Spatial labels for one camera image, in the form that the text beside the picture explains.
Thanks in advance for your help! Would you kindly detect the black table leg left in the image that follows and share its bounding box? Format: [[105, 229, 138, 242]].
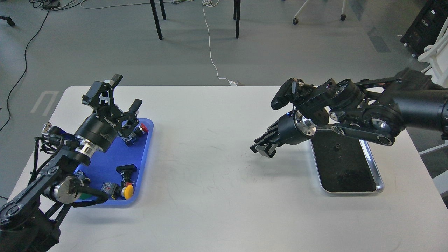
[[150, 0, 167, 40]]

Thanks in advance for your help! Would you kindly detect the red push button switch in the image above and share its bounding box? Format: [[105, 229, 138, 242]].
[[122, 123, 149, 146]]

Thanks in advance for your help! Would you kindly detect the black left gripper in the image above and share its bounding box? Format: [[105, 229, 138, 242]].
[[74, 74, 142, 152]]

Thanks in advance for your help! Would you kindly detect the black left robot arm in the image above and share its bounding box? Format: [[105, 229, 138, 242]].
[[1, 74, 142, 252]]

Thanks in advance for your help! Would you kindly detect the white rolling chair base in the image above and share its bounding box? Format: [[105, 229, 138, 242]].
[[291, 0, 336, 25]]

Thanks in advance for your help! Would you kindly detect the blue plastic tray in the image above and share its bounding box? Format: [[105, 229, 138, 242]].
[[75, 118, 154, 208]]

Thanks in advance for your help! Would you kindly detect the green push button switch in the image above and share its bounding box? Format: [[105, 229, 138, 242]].
[[75, 170, 92, 200]]

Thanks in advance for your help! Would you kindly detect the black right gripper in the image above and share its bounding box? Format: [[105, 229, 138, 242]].
[[250, 113, 317, 158]]

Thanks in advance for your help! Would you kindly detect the white floor cable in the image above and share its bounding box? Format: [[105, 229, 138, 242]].
[[202, 0, 238, 86]]

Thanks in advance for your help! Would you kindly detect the silver metal tray black mat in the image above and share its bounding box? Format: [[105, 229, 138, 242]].
[[311, 129, 384, 196]]

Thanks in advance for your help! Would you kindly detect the yellow push button switch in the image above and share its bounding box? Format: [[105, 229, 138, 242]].
[[101, 182, 134, 200]]

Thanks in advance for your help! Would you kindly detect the black floor cable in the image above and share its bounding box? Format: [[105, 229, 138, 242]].
[[0, 0, 81, 133]]

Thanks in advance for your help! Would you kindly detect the black equipment case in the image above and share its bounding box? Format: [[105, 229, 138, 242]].
[[400, 0, 448, 57]]

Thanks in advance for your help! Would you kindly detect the black table leg right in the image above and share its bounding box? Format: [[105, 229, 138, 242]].
[[233, 0, 241, 39]]

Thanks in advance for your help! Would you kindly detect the black table leg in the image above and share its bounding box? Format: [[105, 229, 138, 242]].
[[150, 0, 167, 40], [233, 0, 241, 39]]

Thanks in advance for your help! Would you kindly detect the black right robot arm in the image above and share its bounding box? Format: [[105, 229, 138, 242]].
[[251, 68, 447, 158]]

